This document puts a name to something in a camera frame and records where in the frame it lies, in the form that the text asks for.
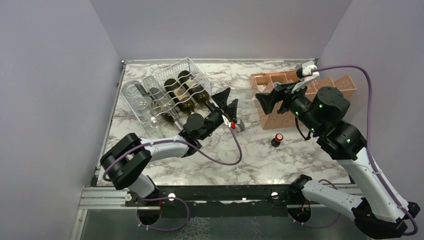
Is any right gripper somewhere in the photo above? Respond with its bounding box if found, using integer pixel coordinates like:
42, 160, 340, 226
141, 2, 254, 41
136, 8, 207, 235
256, 78, 323, 135

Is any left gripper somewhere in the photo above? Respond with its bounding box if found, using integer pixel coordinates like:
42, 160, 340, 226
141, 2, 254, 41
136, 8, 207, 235
199, 88, 238, 141

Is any green wine bottle front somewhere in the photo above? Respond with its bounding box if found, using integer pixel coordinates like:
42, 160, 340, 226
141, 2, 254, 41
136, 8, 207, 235
177, 70, 214, 110

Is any green bottle silver neck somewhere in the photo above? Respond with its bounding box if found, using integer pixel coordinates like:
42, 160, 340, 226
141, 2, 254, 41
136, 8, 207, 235
164, 78, 195, 114

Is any green bottle black neck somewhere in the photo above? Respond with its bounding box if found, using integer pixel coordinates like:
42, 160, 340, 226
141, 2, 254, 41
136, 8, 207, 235
149, 87, 183, 132

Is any white wire wine rack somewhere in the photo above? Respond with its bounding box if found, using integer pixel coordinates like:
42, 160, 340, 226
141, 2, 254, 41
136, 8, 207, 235
121, 57, 212, 138

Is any clear bottle silver cap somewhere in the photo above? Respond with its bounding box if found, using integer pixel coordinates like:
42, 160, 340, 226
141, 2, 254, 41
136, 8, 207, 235
121, 80, 165, 139

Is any clear glass bottle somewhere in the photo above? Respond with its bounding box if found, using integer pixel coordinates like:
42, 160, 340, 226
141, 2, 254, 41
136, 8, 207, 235
141, 76, 178, 124

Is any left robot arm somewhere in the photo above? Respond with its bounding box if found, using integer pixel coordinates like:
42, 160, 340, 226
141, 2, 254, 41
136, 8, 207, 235
100, 87, 238, 206

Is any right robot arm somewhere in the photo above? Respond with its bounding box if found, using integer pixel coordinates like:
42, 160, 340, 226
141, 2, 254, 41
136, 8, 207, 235
255, 83, 420, 240

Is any red black bottle stopper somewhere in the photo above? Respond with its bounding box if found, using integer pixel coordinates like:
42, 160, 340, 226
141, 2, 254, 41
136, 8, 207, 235
271, 133, 284, 148

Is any peach plastic crate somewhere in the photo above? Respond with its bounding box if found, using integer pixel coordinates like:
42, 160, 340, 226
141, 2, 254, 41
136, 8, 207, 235
249, 70, 357, 130

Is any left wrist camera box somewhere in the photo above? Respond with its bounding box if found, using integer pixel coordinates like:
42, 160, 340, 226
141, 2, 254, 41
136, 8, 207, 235
228, 119, 246, 133

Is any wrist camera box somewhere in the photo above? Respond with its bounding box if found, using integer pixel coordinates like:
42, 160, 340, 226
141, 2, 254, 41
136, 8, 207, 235
228, 119, 246, 133
291, 60, 320, 93

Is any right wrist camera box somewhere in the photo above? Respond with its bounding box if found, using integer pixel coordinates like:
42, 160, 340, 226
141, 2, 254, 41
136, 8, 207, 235
291, 60, 320, 93

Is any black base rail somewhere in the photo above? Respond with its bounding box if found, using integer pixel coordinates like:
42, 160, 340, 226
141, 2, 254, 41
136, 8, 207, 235
124, 184, 306, 219

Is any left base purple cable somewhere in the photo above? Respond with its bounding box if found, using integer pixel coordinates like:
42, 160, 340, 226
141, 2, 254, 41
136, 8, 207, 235
136, 195, 191, 233

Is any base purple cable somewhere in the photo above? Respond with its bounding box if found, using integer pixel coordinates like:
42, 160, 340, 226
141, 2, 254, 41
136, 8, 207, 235
136, 195, 191, 233
287, 178, 342, 231

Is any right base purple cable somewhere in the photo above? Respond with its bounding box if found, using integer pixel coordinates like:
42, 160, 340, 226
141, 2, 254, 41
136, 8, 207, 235
287, 178, 342, 231

